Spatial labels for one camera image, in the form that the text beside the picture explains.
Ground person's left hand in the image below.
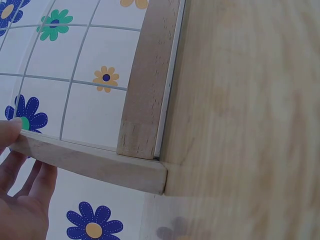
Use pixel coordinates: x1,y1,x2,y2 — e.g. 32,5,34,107
0,116,59,240

